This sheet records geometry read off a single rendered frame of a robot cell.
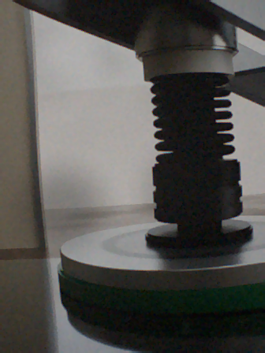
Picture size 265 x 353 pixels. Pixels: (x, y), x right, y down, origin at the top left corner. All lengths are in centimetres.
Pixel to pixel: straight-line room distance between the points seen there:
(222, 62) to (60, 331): 22
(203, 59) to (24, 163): 486
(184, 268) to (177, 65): 14
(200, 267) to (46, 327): 10
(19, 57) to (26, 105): 49
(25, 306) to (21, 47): 500
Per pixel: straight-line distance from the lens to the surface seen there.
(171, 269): 31
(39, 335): 30
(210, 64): 37
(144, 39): 38
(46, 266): 46
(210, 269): 30
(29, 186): 520
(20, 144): 521
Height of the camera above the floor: 92
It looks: 3 degrees down
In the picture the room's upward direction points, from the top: 4 degrees counter-clockwise
